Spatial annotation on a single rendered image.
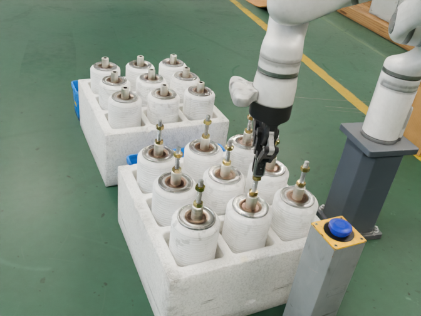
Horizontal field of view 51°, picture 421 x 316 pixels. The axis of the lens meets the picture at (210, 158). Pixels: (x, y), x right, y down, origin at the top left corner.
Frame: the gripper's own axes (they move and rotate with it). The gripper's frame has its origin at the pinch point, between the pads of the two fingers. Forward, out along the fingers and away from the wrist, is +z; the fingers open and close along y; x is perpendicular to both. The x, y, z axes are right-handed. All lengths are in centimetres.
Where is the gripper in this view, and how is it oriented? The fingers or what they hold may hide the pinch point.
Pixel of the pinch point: (259, 165)
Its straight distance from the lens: 85.5
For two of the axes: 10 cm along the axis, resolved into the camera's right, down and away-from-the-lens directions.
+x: -9.9, -0.5, -1.2
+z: -1.1, 8.4, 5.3
